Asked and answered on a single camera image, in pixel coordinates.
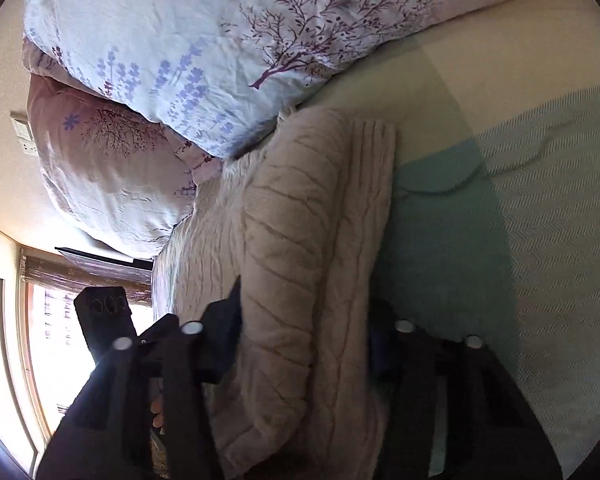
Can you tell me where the beige cable-knit sweater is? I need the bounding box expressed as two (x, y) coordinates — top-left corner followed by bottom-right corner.
(151, 107), (396, 479)

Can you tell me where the window with dark frame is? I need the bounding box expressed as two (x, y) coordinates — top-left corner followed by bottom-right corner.
(0, 244), (154, 480)

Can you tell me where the person's right hand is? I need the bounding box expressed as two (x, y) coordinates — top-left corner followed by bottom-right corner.
(150, 396), (164, 434)

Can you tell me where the white wall switch plate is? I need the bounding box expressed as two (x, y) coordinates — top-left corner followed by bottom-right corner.
(9, 112), (38, 156)

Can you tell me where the white lavender right pillow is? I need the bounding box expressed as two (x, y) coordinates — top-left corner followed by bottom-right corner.
(21, 0), (562, 162)

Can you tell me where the pink floral left pillow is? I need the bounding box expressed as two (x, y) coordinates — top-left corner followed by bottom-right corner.
(22, 40), (223, 259)

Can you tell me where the pastel patchwork floral quilt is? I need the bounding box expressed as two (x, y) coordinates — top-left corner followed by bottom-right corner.
(312, 0), (600, 476)

